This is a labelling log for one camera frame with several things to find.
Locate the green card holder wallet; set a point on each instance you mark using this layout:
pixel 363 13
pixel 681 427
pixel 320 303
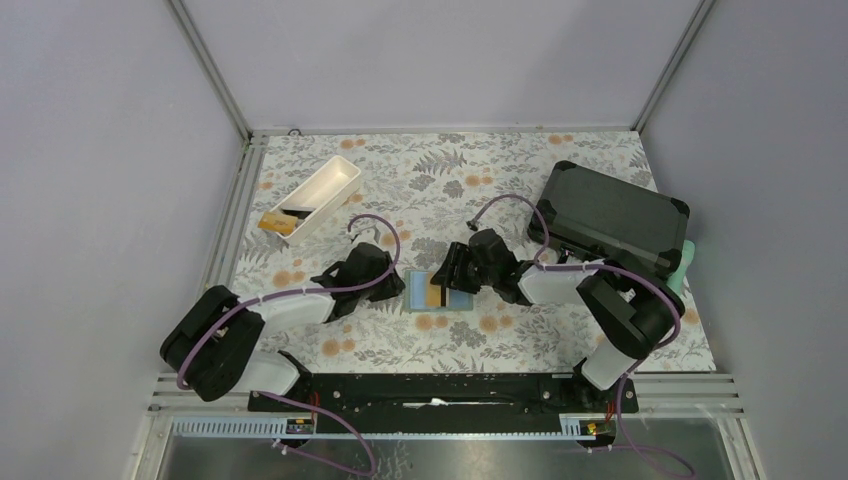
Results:
pixel 420 295

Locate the floral patterned table mat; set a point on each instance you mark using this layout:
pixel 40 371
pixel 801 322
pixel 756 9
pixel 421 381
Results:
pixel 417 193

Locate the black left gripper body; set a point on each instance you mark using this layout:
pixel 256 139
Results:
pixel 381 290

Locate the mint green cylindrical object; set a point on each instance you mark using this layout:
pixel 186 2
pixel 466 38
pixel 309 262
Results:
pixel 676 280

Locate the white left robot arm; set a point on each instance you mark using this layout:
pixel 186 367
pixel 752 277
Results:
pixel 214 346

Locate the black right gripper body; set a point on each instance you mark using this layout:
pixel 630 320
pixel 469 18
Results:
pixel 485 276

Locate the black hard carrying case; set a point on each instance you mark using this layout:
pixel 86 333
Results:
pixel 594 215

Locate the white rectangular plastic tray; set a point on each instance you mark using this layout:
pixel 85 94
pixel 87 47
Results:
pixel 319 196

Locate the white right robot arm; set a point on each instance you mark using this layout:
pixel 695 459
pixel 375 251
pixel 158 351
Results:
pixel 636 310

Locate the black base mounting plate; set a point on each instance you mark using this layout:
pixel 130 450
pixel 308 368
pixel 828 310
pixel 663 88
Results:
pixel 500 403

